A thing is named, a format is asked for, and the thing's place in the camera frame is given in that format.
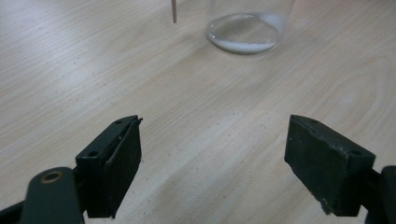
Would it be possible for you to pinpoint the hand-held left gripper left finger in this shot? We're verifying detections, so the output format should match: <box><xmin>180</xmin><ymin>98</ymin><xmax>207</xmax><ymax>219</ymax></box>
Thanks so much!
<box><xmin>75</xmin><ymin>115</ymin><xmax>144</xmax><ymax>218</ymax></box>

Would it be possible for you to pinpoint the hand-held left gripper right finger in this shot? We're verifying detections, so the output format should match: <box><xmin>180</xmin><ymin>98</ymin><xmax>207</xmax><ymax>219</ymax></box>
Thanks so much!
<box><xmin>284</xmin><ymin>114</ymin><xmax>376</xmax><ymax>217</ymax></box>

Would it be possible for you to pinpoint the clear glass jar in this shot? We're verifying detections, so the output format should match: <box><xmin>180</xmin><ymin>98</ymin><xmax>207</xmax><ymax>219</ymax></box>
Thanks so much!
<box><xmin>205</xmin><ymin>0</ymin><xmax>297</xmax><ymax>55</ymax></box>

